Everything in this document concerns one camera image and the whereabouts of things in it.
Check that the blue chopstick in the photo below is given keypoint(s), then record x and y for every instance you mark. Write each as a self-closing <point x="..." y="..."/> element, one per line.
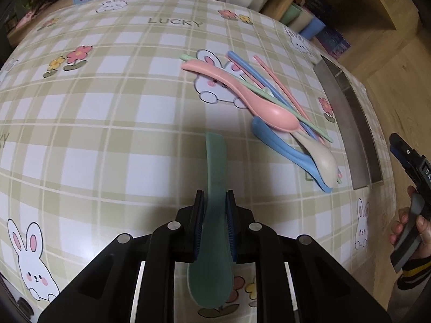
<point x="260" y="80"/>

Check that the pink chopstick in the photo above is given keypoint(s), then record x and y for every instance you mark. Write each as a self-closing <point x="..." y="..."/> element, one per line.
<point x="282" y="87"/>

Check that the metal utensil tray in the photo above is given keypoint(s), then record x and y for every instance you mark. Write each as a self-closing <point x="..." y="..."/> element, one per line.
<point x="354" y="128"/>

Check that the purple small box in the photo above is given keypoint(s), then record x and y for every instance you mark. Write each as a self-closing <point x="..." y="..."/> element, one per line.
<point x="333" y="42"/>

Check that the pink spoon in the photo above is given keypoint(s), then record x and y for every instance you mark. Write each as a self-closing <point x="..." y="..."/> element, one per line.
<point x="272" y="114"/>

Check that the green cup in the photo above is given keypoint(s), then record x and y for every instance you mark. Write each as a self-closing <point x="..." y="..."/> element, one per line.
<point x="290" y="14"/>

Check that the beige spoon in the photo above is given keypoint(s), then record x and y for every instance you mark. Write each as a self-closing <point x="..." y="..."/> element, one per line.
<point x="322" y="157"/>

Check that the blue spoon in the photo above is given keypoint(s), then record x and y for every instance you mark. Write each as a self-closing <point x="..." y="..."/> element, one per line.
<point x="263" y="132"/>

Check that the checkered bunny tablecloth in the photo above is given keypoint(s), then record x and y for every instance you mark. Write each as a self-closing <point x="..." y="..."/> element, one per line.
<point x="102" y="133"/>

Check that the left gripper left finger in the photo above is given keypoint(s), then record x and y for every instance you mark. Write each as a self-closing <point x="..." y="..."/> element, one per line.
<point x="196" y="221"/>

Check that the light green chopstick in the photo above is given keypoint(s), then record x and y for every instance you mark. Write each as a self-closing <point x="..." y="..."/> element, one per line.
<point x="264" y="95"/>

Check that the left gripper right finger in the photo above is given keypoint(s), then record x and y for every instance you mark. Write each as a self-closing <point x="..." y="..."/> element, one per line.
<point x="231" y="212"/>

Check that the wooden shelf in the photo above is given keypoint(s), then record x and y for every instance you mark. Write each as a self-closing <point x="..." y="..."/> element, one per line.
<point x="340" y="15"/>

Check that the person's right hand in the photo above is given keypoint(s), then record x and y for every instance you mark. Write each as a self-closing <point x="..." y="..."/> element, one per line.
<point x="423" y="227"/>

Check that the blue cup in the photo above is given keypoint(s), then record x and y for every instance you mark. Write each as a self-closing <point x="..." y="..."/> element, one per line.
<point x="312" y="29"/>

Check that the beige cup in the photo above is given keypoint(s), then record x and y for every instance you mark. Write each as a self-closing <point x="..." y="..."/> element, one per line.
<point x="301" y="21"/>

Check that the dark green spoon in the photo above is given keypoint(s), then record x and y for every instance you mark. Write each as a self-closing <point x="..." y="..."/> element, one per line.
<point x="210" y="276"/>

